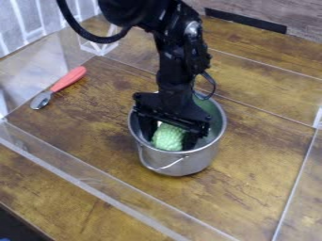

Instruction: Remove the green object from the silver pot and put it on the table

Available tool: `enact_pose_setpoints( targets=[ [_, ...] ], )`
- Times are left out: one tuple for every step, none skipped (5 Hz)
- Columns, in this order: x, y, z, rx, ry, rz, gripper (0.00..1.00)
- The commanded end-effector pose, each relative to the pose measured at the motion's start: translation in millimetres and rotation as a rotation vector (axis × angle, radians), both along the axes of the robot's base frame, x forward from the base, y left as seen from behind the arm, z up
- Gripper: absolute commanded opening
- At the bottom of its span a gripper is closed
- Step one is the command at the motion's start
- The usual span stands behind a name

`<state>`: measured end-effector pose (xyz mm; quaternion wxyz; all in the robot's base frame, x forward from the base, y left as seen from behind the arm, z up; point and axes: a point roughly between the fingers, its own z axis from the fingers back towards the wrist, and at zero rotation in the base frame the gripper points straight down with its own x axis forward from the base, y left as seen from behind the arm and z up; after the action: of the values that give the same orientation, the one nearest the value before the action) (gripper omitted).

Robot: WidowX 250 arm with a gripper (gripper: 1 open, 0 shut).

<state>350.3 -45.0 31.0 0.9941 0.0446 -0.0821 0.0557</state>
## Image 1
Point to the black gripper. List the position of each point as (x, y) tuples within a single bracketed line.
[(174, 107)]

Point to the green bumpy gourd toy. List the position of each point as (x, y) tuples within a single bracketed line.
[(169, 137)]

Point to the silver metal pot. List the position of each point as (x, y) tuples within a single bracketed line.
[(181, 163)]

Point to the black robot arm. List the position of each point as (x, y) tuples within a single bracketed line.
[(177, 27)]

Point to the clear acrylic front barrier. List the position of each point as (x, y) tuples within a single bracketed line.
[(155, 213)]

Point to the clear acrylic corner bracket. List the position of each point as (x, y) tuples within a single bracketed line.
[(97, 48)]

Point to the red handled metal spoon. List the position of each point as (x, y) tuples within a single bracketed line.
[(42, 99)]

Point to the black wall strip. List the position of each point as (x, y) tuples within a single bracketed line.
[(239, 19)]

